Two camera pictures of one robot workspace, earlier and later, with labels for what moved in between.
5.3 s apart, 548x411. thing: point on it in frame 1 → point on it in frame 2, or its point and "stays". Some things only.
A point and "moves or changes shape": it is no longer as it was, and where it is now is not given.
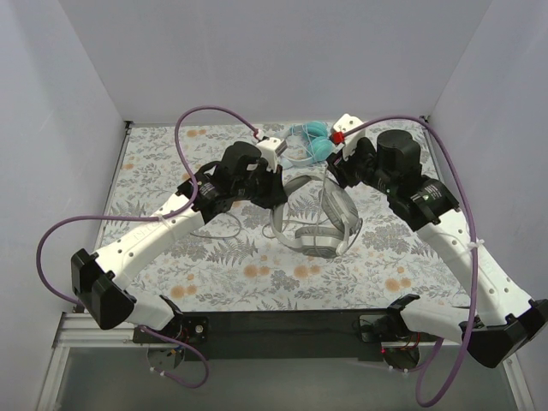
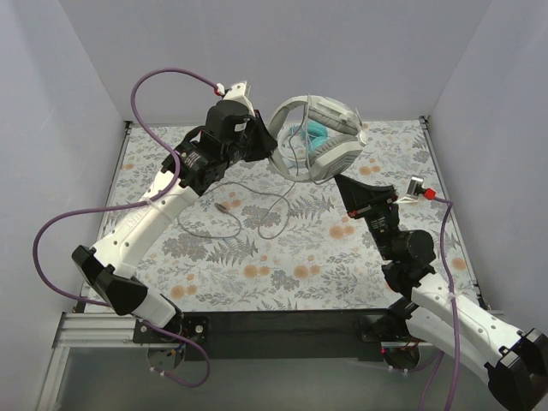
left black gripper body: x=271 y=188 → x=253 y=139
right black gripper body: x=342 y=167 → x=372 y=205
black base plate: x=283 y=335 stays
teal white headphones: x=320 y=141 moves or changes shape
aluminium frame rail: x=80 y=330 stays
